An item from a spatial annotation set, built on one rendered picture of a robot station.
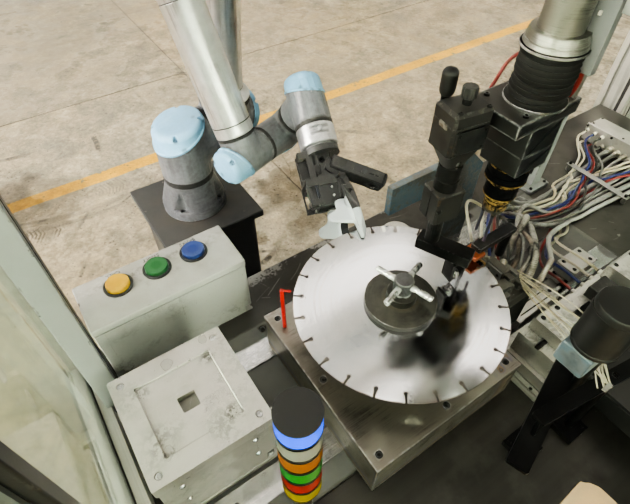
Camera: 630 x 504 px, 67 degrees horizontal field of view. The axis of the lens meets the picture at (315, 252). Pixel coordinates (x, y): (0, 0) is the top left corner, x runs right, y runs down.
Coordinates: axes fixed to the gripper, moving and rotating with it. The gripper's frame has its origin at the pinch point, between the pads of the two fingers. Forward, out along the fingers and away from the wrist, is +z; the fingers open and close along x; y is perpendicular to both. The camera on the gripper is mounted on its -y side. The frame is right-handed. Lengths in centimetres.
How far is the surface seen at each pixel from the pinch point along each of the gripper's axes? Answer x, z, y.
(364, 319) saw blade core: 15.9, 13.1, 6.3
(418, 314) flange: 17.8, 14.4, -1.3
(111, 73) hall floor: -216, -178, 70
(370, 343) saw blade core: 18.1, 16.6, 6.9
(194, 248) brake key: -1.2, -6.6, 29.3
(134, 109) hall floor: -190, -137, 57
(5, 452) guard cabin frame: 54, 15, 39
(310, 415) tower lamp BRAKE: 45, 19, 20
